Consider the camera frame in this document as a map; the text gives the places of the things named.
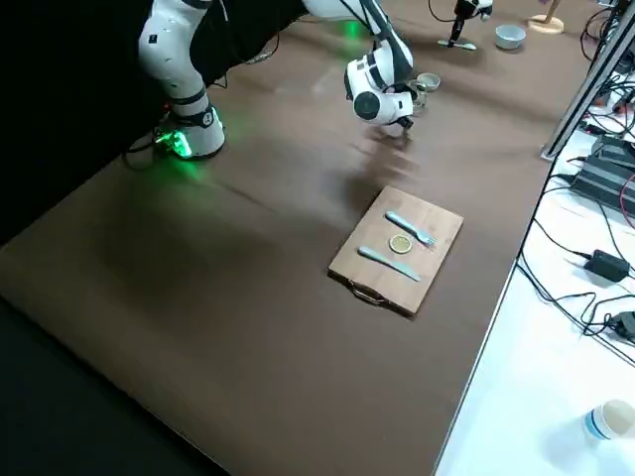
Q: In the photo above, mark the wooden cutting board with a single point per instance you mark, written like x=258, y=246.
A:
x=397, y=277

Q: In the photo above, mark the transparent glass spice bottle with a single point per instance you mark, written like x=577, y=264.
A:
x=420, y=99

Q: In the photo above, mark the black power adapter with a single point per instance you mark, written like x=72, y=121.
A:
x=606, y=265

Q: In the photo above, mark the pale plastic fork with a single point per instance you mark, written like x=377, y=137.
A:
x=407, y=225

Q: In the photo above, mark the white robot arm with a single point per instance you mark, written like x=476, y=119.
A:
x=485, y=12
x=168, y=49

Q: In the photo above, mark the small black power brick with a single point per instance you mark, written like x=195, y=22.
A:
x=624, y=323

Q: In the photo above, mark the pale green plastic spoon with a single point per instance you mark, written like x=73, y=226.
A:
x=459, y=45

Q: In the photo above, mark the aluminium frame post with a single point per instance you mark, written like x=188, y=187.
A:
x=580, y=94

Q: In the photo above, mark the pale plastic knife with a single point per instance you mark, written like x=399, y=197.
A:
x=387, y=262

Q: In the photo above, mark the black equipment box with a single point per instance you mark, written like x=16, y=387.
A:
x=607, y=173

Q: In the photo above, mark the grey round bottle lid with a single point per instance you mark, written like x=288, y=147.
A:
x=429, y=81

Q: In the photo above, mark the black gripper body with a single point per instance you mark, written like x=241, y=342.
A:
x=407, y=90
x=466, y=9

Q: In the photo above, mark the pale blue bowl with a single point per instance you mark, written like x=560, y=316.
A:
x=510, y=37

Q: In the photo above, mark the lemon slice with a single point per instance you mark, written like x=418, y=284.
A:
x=400, y=243

